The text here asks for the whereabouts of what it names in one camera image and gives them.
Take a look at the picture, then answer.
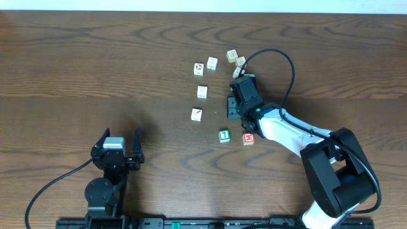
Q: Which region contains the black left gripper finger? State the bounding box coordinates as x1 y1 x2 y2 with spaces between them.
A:
132 129 142 159
94 128 110 148

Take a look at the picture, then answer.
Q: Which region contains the red M wooden block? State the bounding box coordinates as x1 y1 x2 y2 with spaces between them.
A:
242 133 255 146

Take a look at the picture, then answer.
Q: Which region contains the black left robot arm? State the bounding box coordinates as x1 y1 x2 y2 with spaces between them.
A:
85 129 145 229

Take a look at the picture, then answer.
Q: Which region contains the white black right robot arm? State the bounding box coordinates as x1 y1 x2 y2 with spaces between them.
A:
230 75 379 228

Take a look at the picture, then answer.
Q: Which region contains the green N wooden block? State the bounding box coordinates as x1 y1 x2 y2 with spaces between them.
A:
233 67 245 79

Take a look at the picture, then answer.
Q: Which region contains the green 7 wooden block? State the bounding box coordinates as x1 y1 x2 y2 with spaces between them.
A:
219 129 230 142

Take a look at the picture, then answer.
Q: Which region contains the red side wooden block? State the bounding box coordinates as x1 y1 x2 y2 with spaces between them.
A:
235 57 246 68

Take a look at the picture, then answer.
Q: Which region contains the W wooden block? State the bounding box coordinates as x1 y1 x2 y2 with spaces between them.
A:
197 85 208 99

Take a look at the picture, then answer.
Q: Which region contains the hammer wooden block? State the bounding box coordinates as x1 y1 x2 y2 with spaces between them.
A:
191 108 203 121

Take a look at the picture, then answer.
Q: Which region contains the yellow side wooden block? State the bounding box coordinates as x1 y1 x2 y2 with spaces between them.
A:
226 49 238 63

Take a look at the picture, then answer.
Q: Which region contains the umbrella wooden block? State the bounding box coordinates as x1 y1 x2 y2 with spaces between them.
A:
207 57 218 70

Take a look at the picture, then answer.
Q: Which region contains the ball A wooden block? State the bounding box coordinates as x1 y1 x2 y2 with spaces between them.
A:
193 63 204 76

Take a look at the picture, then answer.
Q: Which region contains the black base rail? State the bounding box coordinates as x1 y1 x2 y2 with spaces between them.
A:
55 216 375 229

